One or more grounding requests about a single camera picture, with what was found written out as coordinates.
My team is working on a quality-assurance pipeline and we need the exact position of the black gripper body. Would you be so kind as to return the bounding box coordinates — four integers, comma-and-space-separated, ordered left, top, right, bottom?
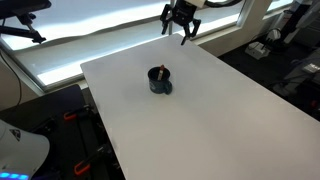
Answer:
168, 0, 200, 27

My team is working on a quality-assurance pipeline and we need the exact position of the red marker with white barrel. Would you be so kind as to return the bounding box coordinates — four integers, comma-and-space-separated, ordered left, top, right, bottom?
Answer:
157, 64, 166, 82

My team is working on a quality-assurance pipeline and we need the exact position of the white robot base with blue light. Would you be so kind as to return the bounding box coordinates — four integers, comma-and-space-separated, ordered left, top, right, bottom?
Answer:
0, 119, 51, 180

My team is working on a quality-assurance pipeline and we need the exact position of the dark green enamel mug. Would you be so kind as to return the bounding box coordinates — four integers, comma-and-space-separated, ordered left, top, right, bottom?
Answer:
146, 65, 174, 96

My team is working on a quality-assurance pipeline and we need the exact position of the window with white blind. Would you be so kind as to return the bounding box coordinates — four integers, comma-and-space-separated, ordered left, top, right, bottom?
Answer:
0, 0, 249, 91

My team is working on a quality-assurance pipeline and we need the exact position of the white box device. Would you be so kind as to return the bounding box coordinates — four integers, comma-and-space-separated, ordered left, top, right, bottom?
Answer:
245, 40, 272, 61

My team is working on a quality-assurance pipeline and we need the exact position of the black equipment stand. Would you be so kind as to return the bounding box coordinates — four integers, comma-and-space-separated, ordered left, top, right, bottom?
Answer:
281, 0, 320, 51

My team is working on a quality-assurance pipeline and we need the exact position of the grey covered equipment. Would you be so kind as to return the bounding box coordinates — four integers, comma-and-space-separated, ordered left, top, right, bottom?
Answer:
273, 49, 320, 98

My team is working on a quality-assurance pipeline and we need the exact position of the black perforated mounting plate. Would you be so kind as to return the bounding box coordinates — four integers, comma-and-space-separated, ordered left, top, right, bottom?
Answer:
0, 83, 125, 180

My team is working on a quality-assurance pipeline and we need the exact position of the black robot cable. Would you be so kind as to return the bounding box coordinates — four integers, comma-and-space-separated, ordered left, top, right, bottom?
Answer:
204, 0, 244, 8

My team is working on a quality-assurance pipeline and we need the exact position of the black clamp with orange handle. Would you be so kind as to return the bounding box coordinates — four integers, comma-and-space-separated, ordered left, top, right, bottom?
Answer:
73, 143, 114, 176
63, 104, 96, 122

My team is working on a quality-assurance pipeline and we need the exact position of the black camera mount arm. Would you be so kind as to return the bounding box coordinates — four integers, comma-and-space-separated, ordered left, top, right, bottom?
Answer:
0, 13, 47, 45

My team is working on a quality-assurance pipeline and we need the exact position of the black camera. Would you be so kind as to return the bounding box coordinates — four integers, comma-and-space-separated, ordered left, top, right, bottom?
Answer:
0, 0, 53, 19

